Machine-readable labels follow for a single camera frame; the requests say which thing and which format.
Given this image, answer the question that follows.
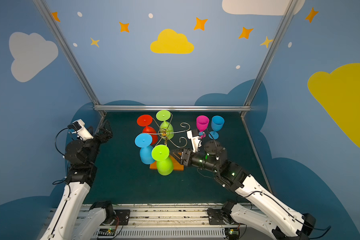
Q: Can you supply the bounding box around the green wine glass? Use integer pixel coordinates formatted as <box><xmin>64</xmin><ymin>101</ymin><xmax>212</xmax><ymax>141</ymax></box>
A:
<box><xmin>152</xmin><ymin>145</ymin><xmax>174</xmax><ymax>176</ymax></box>
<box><xmin>156</xmin><ymin>110</ymin><xmax>174</xmax><ymax>140</ymax></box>

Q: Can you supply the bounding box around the pink wine glass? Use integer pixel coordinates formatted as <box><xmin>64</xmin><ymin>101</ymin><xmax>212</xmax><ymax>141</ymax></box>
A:
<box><xmin>196</xmin><ymin>115</ymin><xmax>210</xmax><ymax>139</ymax></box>

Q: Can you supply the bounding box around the blue wine glass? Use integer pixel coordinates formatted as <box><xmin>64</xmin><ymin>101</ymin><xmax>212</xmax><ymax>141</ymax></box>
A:
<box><xmin>135</xmin><ymin>133</ymin><xmax>155</xmax><ymax>165</ymax></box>
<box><xmin>209</xmin><ymin>116</ymin><xmax>225</xmax><ymax>140</ymax></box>

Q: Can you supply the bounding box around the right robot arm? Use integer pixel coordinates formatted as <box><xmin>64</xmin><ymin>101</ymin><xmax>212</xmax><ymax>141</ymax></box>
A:
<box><xmin>170</xmin><ymin>140</ymin><xmax>316</xmax><ymax>240</ymax></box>

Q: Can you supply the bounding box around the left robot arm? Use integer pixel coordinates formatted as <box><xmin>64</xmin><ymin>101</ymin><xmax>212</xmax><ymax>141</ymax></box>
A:
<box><xmin>41</xmin><ymin>119</ymin><xmax>116</xmax><ymax>240</ymax></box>

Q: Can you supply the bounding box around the orange wooden rack base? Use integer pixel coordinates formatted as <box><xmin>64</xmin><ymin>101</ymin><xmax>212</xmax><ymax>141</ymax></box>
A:
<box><xmin>150</xmin><ymin>155</ymin><xmax>185</xmax><ymax>172</ymax></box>

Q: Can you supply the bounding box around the red wine glass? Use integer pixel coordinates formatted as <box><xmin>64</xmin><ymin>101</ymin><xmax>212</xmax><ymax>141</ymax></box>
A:
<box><xmin>137</xmin><ymin>115</ymin><xmax>158</xmax><ymax>146</ymax></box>

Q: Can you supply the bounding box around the right circuit board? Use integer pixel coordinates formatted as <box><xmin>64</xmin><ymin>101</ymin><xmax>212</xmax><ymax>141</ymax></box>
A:
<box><xmin>224</xmin><ymin>228</ymin><xmax>241</xmax><ymax>240</ymax></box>

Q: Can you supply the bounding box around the circuit board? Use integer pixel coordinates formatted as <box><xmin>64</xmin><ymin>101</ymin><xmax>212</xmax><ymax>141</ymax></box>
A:
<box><xmin>224</xmin><ymin>228</ymin><xmax>241</xmax><ymax>240</ymax></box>
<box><xmin>96</xmin><ymin>229</ymin><xmax>117</xmax><ymax>239</ymax></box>

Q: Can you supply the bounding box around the left circuit board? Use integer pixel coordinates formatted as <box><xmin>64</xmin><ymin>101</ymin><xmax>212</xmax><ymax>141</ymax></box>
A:
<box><xmin>96</xmin><ymin>229</ymin><xmax>117</xmax><ymax>239</ymax></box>

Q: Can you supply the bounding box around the left floor edge rail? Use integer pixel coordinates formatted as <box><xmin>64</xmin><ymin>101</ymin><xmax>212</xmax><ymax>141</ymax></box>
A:
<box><xmin>93</xmin><ymin>116</ymin><xmax>105</xmax><ymax>137</ymax></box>

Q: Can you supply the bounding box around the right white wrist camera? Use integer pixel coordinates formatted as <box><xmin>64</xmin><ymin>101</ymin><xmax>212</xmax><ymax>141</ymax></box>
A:
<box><xmin>187</xmin><ymin>129</ymin><xmax>202</xmax><ymax>153</ymax></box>

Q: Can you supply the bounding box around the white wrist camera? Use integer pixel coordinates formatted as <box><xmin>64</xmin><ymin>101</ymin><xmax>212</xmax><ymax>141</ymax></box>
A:
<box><xmin>67</xmin><ymin>119</ymin><xmax>94</xmax><ymax>142</ymax></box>
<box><xmin>187</xmin><ymin>129</ymin><xmax>202</xmax><ymax>153</ymax></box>

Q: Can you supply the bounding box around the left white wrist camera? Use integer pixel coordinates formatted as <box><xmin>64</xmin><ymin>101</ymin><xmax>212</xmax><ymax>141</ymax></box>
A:
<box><xmin>67</xmin><ymin>119</ymin><xmax>94</xmax><ymax>142</ymax></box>

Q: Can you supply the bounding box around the gold wire glass rack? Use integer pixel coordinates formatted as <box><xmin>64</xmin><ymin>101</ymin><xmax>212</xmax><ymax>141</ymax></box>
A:
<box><xmin>152</xmin><ymin>110</ymin><xmax>191</xmax><ymax>149</ymax></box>

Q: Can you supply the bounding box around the aluminium frame back bar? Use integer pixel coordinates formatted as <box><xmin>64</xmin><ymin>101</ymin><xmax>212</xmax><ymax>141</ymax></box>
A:
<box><xmin>94</xmin><ymin>105</ymin><xmax>251</xmax><ymax>112</ymax></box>

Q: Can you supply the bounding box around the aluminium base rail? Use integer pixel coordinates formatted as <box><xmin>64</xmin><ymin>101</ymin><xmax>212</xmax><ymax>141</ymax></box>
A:
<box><xmin>37</xmin><ymin>203</ymin><xmax>298</xmax><ymax>240</ymax></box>

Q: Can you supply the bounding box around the aluminium frame left post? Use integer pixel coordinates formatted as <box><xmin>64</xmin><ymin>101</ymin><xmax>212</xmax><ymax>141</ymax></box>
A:
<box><xmin>33</xmin><ymin>0</ymin><xmax>101</xmax><ymax>107</ymax></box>

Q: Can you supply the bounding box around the aluminium frame post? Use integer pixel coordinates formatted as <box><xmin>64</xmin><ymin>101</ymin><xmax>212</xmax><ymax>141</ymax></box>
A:
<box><xmin>241</xmin><ymin>0</ymin><xmax>299</xmax><ymax>121</ymax></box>
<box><xmin>33</xmin><ymin>0</ymin><xmax>101</xmax><ymax>107</ymax></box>

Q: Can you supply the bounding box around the aluminium frame right post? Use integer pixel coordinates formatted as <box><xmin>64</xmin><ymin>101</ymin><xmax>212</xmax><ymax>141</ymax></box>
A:
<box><xmin>241</xmin><ymin>0</ymin><xmax>299</xmax><ymax>121</ymax></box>

